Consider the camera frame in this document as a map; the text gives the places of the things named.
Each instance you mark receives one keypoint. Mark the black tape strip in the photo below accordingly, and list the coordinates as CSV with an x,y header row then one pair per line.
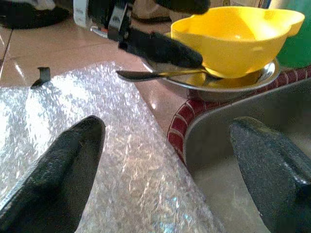
x,y
42,75

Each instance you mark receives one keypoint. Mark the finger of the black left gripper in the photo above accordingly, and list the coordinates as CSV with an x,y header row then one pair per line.
x,y
165,52
187,6

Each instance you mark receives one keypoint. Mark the metal spoon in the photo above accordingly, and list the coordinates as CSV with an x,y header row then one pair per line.
x,y
145,75

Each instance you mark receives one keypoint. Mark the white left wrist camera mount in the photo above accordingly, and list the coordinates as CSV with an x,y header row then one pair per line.
x,y
81,13

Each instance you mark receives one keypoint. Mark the clear bubble wrap sheet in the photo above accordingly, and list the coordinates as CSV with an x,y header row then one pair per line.
x,y
73,102

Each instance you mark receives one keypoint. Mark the green dish soap bottle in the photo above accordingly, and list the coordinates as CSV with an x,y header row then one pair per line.
x,y
296,48

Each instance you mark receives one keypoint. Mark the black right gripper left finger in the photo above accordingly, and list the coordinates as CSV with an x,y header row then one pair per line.
x,y
48,189

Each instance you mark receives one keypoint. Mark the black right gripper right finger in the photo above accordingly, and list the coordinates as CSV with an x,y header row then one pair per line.
x,y
274,184

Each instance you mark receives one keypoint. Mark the stainless steel sink basin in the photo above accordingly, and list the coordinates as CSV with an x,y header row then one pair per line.
x,y
213,145

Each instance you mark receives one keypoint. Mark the stainless steel bowl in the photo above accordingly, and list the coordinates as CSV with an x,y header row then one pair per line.
x,y
230,86

